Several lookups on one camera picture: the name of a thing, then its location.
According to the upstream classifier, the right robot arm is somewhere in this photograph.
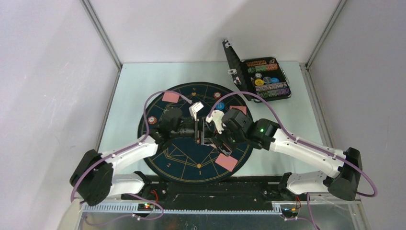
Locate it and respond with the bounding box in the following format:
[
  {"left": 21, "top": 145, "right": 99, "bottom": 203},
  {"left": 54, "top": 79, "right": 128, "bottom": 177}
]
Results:
[{"left": 205, "top": 109, "right": 362, "bottom": 201}]

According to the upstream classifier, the pink dealt card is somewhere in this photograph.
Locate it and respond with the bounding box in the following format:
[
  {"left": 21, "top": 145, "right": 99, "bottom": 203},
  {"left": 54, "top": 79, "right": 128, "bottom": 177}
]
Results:
[
  {"left": 215, "top": 153, "right": 238, "bottom": 172},
  {"left": 162, "top": 92, "right": 180, "bottom": 103},
  {"left": 229, "top": 105, "right": 247, "bottom": 115}
]

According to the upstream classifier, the yellow button in case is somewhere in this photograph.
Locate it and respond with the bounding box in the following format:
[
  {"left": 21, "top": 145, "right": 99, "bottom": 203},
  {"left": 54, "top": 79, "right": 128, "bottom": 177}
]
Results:
[{"left": 254, "top": 79, "right": 264, "bottom": 86}]

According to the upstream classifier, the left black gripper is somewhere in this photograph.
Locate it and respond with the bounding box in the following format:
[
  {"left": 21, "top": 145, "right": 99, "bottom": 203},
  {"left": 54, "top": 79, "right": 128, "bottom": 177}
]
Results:
[{"left": 170, "top": 117, "right": 213, "bottom": 145}]

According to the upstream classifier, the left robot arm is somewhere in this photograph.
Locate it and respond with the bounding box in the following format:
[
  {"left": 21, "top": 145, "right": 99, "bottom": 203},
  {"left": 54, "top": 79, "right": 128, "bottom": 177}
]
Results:
[{"left": 69, "top": 107, "right": 212, "bottom": 206}]

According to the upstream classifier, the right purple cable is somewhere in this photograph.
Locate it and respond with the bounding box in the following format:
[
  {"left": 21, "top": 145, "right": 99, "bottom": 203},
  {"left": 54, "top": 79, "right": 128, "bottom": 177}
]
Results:
[{"left": 207, "top": 91, "right": 379, "bottom": 230}]

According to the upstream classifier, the black poker chip case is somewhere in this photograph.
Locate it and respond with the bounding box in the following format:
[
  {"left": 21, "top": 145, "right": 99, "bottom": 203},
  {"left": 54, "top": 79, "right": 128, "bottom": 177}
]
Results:
[{"left": 222, "top": 39, "right": 292, "bottom": 102}]

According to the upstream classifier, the red poker chip stack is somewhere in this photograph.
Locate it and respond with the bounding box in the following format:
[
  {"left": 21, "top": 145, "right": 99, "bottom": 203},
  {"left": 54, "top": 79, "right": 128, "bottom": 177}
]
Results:
[{"left": 213, "top": 92, "right": 222, "bottom": 99}]

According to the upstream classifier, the round dark poker mat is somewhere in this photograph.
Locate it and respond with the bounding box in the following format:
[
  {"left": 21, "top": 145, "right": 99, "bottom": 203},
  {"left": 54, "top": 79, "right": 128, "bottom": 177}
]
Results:
[{"left": 144, "top": 82, "right": 253, "bottom": 184}]

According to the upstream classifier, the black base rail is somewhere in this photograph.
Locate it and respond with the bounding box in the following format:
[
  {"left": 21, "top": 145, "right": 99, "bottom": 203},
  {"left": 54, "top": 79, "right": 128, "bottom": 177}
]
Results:
[{"left": 137, "top": 176, "right": 306, "bottom": 211}]

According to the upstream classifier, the blue small blind button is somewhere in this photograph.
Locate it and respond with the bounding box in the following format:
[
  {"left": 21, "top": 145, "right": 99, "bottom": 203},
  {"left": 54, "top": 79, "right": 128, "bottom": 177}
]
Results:
[{"left": 215, "top": 102, "right": 225, "bottom": 111}]

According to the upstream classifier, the pink playing card deck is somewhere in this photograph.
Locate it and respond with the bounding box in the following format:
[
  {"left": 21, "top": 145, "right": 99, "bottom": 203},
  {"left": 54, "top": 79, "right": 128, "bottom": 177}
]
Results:
[{"left": 216, "top": 143, "right": 232, "bottom": 156}]

